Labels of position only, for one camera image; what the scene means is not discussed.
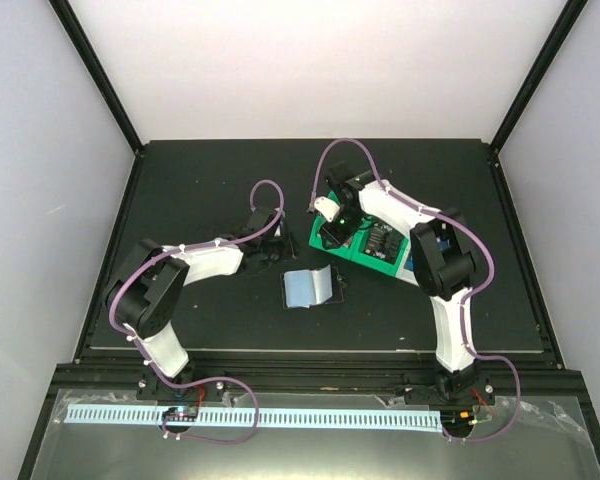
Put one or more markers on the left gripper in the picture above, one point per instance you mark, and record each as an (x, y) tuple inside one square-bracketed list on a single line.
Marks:
[(289, 249)]

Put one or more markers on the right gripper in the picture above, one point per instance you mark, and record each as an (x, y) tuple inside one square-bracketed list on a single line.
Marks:
[(337, 236)]

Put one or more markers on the black leather card holder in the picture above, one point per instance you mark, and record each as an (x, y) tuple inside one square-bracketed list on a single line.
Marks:
[(304, 289)]

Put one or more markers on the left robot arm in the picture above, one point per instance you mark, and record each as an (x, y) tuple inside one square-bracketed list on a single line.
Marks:
[(141, 298)]

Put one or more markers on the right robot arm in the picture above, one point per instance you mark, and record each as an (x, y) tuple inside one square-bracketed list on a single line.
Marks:
[(445, 262)]

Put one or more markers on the black vip card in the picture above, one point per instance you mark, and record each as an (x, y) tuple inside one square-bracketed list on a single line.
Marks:
[(382, 242)]

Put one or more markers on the green bin left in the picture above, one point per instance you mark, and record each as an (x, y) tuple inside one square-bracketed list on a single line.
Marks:
[(315, 240)]

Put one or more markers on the green bin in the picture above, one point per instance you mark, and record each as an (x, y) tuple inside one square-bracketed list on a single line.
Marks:
[(358, 257), (315, 240)]

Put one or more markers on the green bin middle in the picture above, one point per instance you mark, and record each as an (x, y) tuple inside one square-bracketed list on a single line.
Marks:
[(358, 257)]

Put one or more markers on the white bin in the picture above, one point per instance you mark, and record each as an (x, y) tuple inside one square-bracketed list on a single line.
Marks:
[(404, 267)]

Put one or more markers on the left circuit board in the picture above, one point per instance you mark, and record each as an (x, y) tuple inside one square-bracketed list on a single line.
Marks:
[(176, 415)]

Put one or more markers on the circuit board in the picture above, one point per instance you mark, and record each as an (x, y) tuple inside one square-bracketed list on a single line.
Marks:
[(176, 415), (466, 418)]

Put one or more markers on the right circuit board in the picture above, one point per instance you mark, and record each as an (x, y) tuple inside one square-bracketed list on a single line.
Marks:
[(466, 418)]

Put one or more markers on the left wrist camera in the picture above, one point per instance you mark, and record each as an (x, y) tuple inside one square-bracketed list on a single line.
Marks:
[(280, 229)]

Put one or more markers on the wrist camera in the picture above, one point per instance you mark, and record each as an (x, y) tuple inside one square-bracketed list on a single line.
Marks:
[(280, 229), (327, 208)]

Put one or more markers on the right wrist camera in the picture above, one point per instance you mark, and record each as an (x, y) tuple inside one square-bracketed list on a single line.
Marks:
[(327, 208)]

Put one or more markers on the black aluminium frame rail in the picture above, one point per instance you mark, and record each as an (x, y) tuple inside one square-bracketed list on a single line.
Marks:
[(420, 383)]

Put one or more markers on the white slotted cable duct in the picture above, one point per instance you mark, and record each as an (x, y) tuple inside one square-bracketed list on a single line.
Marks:
[(280, 418)]

